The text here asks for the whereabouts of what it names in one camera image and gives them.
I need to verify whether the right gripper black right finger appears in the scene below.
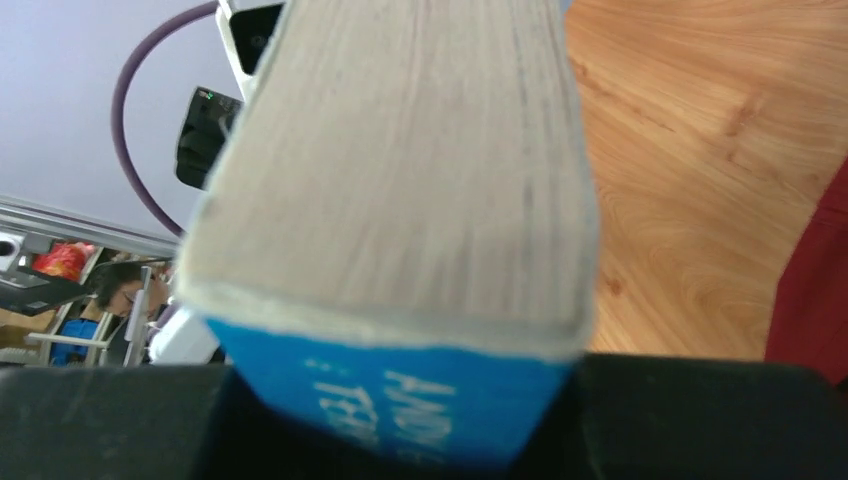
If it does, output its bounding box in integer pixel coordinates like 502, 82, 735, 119
523, 354, 847, 479

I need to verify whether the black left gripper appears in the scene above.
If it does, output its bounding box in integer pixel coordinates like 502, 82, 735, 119
175, 87, 243, 190

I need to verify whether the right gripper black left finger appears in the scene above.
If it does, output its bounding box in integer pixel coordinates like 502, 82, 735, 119
0, 362, 266, 480

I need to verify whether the person with glasses background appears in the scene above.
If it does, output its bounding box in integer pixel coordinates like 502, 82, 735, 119
57, 258, 171, 366

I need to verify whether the blue puzzle box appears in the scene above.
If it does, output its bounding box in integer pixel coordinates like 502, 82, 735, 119
174, 1, 599, 470

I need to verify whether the red bag in background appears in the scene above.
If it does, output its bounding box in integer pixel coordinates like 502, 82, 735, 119
31, 242, 96, 282

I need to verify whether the red student backpack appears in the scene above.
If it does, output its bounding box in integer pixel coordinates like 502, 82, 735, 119
764, 165, 847, 385

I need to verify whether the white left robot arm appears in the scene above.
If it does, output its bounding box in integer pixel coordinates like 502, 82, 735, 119
149, 87, 242, 365

